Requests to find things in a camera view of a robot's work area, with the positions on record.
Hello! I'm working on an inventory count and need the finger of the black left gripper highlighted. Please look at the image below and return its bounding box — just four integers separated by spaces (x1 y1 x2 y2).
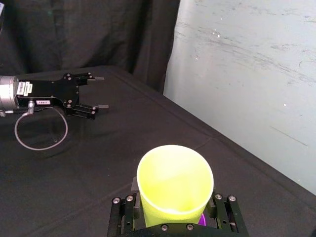
71 102 110 121
73 72 105 87

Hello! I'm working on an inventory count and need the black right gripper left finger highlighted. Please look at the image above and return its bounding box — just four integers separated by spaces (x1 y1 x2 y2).
107 176 148 237

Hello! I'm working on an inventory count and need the black curtain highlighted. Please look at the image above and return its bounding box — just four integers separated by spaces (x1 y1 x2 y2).
0 0 182 95

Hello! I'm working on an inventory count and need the thin grey cable with plug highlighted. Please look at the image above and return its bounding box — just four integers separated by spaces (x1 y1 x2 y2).
14 99 69 151

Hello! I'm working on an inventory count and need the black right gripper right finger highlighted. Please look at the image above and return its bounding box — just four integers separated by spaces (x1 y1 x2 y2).
206 187 249 237

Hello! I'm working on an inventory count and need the yellow-green plastic cup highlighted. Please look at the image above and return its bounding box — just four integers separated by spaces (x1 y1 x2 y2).
136 145 214 229

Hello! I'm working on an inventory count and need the black table cloth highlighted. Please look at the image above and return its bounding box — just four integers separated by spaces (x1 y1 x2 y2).
0 65 316 237

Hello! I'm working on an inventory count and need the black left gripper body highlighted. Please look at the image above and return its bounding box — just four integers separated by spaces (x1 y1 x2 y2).
16 73 81 116

